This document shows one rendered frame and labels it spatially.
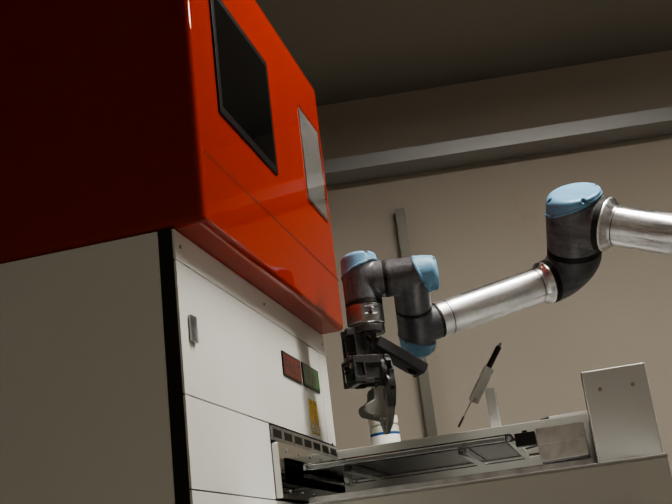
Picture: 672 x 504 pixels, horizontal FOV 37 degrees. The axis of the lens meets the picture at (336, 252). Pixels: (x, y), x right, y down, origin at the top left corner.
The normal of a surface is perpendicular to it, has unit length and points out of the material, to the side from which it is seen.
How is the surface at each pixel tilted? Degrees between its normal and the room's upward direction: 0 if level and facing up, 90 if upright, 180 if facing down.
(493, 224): 90
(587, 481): 90
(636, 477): 90
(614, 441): 90
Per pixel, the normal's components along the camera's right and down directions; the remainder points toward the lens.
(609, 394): -0.25, -0.27
